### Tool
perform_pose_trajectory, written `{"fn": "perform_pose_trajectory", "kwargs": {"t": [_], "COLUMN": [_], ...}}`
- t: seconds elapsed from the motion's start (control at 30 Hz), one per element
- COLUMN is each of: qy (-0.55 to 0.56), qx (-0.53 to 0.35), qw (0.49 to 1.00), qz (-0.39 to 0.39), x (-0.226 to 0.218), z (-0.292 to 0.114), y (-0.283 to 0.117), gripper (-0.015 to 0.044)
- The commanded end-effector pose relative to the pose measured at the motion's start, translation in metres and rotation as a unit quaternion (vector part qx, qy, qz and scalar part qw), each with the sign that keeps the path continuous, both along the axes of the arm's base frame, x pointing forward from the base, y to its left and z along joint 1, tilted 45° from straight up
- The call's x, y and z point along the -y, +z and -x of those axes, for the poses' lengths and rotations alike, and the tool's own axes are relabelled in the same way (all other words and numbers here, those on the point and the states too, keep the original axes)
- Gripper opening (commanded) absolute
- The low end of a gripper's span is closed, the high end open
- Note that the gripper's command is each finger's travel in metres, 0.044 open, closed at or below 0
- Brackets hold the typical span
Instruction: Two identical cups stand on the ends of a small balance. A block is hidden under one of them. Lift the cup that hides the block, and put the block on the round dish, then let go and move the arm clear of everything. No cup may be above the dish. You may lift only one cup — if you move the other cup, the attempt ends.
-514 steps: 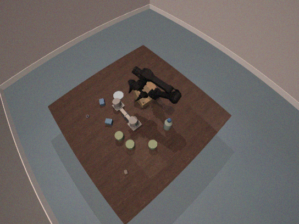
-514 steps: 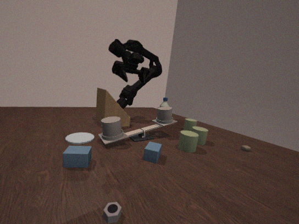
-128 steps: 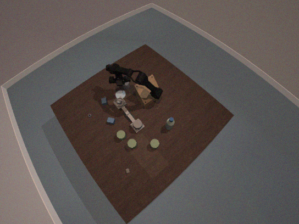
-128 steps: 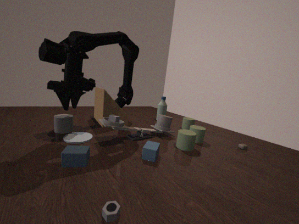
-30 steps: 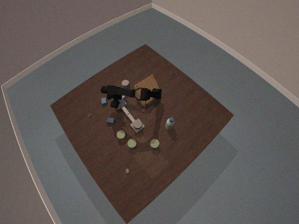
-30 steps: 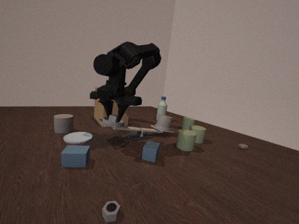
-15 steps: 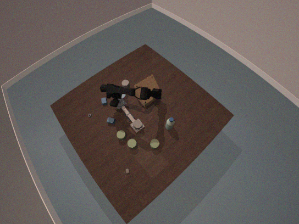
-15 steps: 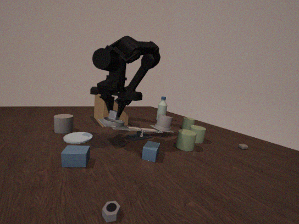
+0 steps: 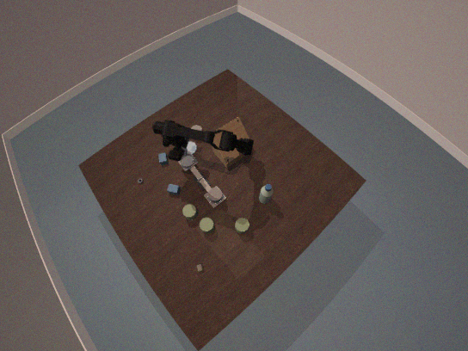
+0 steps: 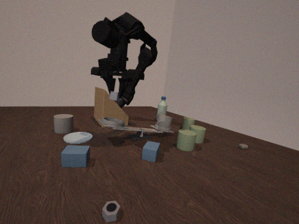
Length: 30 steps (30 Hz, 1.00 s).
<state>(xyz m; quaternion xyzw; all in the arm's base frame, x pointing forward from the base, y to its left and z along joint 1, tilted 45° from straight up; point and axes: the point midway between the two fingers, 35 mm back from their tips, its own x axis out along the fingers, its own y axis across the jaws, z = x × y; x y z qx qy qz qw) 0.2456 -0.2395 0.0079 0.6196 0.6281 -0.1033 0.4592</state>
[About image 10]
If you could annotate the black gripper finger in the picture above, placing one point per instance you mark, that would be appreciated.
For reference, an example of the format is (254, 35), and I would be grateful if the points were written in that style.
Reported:
(110, 83)
(123, 83)

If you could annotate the white round dish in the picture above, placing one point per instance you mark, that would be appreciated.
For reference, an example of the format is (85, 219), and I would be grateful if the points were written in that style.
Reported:
(78, 137)

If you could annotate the small grey pebble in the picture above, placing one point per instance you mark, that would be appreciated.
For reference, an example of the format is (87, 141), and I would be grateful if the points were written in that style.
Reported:
(243, 146)

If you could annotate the grey hex nut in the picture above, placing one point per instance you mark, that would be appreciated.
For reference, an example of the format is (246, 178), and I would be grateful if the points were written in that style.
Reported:
(111, 211)

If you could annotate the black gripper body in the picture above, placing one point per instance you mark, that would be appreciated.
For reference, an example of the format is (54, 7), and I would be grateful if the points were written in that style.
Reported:
(127, 74)

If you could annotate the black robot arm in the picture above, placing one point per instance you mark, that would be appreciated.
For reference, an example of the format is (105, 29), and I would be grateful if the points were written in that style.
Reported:
(116, 35)

